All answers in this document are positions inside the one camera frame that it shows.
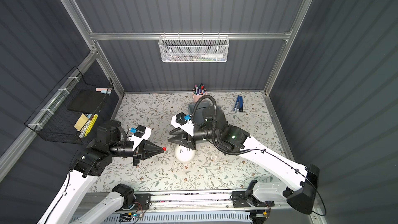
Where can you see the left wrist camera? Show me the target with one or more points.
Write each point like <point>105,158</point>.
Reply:
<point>141,133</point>

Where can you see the black wire wall basket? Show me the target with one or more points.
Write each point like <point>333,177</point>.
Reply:
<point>54,123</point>

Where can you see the blue stapler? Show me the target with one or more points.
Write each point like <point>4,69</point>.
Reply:
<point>239,106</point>

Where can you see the white marker in basket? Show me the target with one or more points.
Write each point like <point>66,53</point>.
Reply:
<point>212,56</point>

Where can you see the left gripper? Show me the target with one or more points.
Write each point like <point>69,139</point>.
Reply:
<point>137,152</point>

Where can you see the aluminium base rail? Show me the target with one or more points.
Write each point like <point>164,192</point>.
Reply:
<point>199,200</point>

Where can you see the white wire mesh basket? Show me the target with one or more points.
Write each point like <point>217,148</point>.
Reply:
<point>179,50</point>

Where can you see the pink pen cup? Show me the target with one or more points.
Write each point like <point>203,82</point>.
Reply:
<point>198,91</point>

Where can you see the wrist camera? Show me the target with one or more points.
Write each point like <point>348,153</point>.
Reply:
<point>141,133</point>
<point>183,122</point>

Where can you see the white dome with screws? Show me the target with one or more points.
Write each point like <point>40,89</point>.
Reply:
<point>184,154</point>

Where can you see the yellow sticky note pad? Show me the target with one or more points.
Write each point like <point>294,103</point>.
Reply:
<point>81,122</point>

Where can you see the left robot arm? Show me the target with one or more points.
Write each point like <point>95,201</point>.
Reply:
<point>89,163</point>

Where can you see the black notebook in basket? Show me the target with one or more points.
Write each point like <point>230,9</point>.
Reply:
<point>87,101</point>

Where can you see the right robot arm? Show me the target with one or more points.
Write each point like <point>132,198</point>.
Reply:
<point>235,141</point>

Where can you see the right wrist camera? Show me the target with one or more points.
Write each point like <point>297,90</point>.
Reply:
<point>183,122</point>

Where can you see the grey plastic parts bin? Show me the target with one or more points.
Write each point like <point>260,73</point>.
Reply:
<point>203,119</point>

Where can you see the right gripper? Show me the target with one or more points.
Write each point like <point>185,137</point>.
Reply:
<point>191,138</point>

